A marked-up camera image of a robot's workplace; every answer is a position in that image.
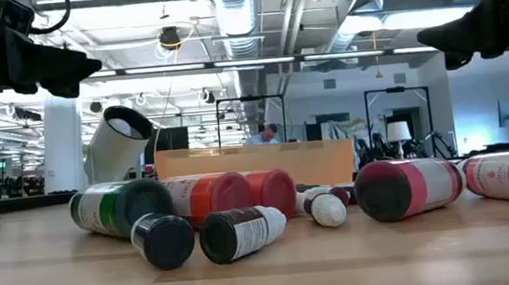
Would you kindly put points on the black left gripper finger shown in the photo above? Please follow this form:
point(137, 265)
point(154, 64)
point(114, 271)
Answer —
point(64, 90)
point(69, 69)

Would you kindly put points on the large orange food coloring bottle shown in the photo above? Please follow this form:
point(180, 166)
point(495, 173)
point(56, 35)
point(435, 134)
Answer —
point(203, 196)
point(278, 191)

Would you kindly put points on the pale draped cloth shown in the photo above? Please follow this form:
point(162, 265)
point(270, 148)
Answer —
point(352, 130)

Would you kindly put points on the large green food coloring bottle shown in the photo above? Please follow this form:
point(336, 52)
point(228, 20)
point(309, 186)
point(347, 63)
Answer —
point(101, 208)

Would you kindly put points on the black ceiling device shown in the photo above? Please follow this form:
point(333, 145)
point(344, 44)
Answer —
point(169, 37)

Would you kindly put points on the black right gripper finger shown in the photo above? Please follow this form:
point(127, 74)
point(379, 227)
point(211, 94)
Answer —
point(455, 34)
point(457, 59)

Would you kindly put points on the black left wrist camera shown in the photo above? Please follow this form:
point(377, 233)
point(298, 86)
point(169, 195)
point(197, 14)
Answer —
point(17, 15)

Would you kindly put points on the person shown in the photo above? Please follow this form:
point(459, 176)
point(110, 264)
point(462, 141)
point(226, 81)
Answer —
point(263, 138)

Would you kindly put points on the white-shade table lamp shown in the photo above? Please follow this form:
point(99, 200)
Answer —
point(398, 131)

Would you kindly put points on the orange mat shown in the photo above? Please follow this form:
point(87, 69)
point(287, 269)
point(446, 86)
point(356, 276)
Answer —
point(313, 165)

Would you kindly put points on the black monitor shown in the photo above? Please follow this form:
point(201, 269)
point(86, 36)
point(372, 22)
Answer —
point(172, 141)

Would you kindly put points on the black frame stand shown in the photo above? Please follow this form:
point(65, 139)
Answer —
point(394, 89)
point(250, 98)

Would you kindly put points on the white spot lamp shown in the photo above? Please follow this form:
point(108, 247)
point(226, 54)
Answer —
point(110, 151)

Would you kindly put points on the small brown-label food coloring bottle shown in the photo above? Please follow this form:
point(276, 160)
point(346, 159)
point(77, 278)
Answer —
point(240, 233)

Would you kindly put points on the black aluminium table frame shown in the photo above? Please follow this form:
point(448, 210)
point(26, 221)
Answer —
point(17, 205)

